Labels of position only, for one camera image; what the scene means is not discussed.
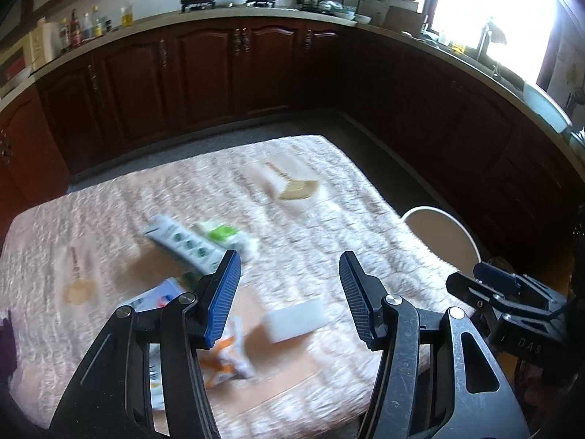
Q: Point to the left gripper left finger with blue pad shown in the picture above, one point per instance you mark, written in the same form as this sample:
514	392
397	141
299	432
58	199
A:
109	394

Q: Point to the pink embroidered tablecloth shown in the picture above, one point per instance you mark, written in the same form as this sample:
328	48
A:
68	263

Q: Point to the orange white snack wrapper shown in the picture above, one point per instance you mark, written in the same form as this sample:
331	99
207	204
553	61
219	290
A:
227	359

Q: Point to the white bowl on counter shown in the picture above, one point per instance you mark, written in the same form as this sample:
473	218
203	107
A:
362	19

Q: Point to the white foam sponge block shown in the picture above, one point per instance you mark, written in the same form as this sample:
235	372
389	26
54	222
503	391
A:
294	321

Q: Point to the white green milk carton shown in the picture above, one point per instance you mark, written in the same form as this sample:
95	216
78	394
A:
188	245

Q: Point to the cream microwave oven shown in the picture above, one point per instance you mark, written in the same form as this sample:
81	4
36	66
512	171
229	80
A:
14	60

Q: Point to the dark sauce bottle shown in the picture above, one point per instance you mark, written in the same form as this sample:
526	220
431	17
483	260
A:
75	30

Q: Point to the yellow oil bottle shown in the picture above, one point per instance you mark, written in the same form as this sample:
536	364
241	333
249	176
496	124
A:
127	14

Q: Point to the white box with colour dots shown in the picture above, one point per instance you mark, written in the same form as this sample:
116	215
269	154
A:
155	298

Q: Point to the dark wood lower cabinets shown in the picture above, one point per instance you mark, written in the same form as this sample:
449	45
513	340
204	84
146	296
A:
491	157

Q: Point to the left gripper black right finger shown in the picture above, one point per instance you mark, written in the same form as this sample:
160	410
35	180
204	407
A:
437	376

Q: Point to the green white wet wipe pack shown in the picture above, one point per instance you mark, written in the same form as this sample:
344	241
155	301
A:
229	238

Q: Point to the wooden cutting board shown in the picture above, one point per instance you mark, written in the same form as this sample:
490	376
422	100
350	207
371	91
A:
403	20

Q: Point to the white paper bucket bin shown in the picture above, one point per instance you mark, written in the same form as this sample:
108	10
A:
445	236

